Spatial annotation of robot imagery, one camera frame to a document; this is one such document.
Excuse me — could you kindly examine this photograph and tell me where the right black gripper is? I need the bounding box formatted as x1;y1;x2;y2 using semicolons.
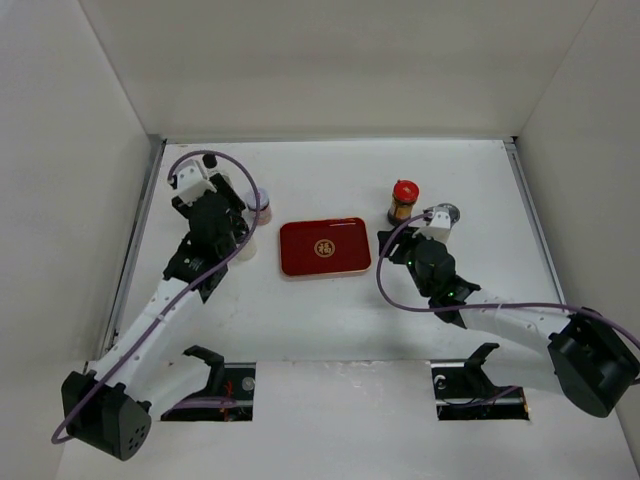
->
377;222;439;298

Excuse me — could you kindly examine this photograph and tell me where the small jar pink label lid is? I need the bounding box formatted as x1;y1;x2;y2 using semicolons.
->
244;187;272;226

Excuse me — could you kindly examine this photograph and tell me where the white bottle black cap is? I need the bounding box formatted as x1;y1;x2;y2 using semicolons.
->
236;235;257;261

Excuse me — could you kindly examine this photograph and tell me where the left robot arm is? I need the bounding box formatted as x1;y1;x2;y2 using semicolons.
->
52;167;253;461

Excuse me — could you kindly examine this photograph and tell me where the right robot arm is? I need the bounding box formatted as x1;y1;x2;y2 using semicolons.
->
377;227;639;418

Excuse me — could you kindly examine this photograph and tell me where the dark sauce glass bottle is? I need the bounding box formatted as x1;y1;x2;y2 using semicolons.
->
202;154;233;187

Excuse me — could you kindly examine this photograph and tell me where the red lid sauce jar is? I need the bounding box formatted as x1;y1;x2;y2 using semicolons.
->
387;179;420;225

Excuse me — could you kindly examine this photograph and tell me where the red rectangular tray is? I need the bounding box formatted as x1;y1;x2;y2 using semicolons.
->
279;217;372;277

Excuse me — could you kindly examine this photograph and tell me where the silver lid jar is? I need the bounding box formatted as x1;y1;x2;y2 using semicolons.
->
432;203;461;229

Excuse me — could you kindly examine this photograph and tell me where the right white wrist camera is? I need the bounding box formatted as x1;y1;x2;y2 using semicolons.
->
412;206;453;244

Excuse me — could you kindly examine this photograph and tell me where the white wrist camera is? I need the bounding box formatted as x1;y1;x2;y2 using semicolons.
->
412;206;453;244
174;159;214;206

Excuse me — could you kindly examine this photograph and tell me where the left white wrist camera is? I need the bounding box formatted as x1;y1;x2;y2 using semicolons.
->
174;159;214;206

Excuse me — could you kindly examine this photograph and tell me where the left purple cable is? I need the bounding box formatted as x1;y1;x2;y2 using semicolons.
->
50;150;260;445

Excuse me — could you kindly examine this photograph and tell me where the purple cable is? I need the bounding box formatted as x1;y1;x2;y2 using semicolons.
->
50;150;260;445
375;211;640;409

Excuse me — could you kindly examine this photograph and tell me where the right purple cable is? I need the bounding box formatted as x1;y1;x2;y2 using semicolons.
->
375;211;640;409

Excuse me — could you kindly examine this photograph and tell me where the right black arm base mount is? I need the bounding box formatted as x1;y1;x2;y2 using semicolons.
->
430;343;529;421

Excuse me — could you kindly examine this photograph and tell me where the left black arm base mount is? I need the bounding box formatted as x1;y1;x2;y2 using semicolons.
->
178;346;256;422

